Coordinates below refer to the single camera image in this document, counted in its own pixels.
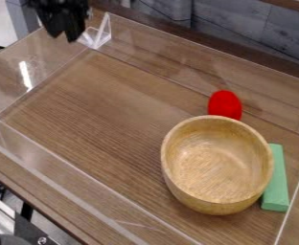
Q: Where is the clear acrylic tray wall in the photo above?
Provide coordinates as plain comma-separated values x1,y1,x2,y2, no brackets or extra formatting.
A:
0,12,299,245

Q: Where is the clear acrylic corner bracket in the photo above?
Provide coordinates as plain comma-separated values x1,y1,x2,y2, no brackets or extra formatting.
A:
77,13,112,50

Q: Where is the green rectangular block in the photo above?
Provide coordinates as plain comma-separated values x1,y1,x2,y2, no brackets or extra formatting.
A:
260,144,288,212

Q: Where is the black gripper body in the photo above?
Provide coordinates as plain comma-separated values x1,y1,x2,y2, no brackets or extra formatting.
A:
26,0,89,16

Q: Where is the red plush strawberry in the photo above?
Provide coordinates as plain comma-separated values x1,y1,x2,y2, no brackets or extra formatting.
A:
207,90,242,120

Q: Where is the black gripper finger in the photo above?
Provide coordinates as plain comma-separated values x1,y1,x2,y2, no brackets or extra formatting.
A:
65,12,86,42
38,12,65,38

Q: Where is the wooden bowl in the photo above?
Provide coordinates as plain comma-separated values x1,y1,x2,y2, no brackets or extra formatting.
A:
161,116,274,215

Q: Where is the black metal bracket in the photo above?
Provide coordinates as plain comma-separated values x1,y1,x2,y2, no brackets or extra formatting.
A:
14,213,60,245

